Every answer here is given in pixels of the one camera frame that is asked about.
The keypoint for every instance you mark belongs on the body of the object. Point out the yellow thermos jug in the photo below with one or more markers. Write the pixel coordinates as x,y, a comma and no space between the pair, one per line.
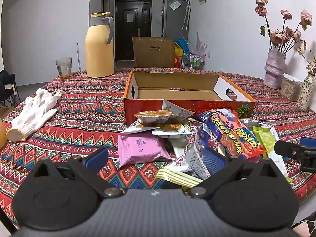
98,49

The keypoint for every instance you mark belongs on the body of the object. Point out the orange rounded object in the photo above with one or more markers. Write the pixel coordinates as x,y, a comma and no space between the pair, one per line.
2,134

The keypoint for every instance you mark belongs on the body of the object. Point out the pink snack packet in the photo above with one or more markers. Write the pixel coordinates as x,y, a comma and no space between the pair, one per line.
140,148

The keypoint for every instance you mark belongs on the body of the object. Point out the red gift box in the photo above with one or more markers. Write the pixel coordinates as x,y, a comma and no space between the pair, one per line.
177,61

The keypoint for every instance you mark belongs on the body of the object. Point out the white folded umbrella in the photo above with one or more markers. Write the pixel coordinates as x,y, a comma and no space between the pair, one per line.
186,14

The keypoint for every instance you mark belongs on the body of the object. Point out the white packet with black text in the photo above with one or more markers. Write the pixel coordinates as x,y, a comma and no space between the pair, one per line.
179,111

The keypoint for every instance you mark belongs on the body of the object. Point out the yellow bag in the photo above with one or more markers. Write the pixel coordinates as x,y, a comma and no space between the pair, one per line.
178,51

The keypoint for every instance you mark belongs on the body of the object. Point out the red blue noodle snack bag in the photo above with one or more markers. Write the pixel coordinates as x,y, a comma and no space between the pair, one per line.
229,133

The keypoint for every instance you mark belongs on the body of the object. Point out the small orange sealed cup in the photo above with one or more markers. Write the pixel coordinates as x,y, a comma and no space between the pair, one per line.
153,115

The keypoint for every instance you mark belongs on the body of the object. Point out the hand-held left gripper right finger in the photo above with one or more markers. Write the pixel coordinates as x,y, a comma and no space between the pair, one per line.
214,159

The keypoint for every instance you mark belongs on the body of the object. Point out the brown cardboard box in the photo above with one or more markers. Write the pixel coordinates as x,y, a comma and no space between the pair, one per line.
153,51

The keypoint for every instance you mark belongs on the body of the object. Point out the green snack packet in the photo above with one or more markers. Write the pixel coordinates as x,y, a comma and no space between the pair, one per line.
265,138

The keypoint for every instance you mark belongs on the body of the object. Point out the grey refrigerator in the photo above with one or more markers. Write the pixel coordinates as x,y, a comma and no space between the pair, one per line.
174,22

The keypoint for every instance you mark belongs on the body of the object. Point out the white orange snack packet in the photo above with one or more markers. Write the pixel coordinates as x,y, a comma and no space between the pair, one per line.
172,129
138,127

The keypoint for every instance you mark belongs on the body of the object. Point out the pink textured vase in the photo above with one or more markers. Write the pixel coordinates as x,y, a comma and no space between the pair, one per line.
272,71

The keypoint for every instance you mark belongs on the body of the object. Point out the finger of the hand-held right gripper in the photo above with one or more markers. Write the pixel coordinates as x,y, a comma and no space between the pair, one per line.
286,148
308,142

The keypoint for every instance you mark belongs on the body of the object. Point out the pale yellow striped packet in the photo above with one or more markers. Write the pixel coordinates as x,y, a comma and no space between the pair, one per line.
177,175

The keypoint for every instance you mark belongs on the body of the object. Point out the orange cardboard box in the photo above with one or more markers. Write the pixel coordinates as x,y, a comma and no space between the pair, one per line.
177,96

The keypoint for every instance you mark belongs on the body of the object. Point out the dark patterned cloth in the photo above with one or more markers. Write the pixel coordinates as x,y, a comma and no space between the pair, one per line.
306,229

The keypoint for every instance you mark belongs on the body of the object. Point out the yellow flower branches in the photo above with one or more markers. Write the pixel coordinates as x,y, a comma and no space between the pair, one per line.
311,66

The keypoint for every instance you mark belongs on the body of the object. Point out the clear container of grain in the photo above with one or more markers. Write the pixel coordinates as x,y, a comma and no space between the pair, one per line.
290,88

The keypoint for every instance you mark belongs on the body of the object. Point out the dark entrance door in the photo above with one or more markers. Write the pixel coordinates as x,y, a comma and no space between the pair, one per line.
130,34

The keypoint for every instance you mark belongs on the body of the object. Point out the floral ceramic vase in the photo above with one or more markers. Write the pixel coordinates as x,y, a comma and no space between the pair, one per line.
305,93

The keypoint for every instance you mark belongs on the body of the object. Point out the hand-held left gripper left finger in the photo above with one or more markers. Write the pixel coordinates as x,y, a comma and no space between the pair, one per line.
95,156

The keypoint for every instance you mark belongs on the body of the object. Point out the clear glass cup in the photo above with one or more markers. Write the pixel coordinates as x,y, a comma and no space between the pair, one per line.
63,68

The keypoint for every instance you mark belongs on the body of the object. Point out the dried rose bouquet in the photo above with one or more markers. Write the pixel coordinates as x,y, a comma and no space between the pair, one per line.
279,35

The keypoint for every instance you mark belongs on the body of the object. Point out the white cotton glove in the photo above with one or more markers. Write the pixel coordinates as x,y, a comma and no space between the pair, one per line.
34,116

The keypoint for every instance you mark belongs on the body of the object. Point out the silver red print packet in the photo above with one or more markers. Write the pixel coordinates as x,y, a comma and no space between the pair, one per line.
192,150

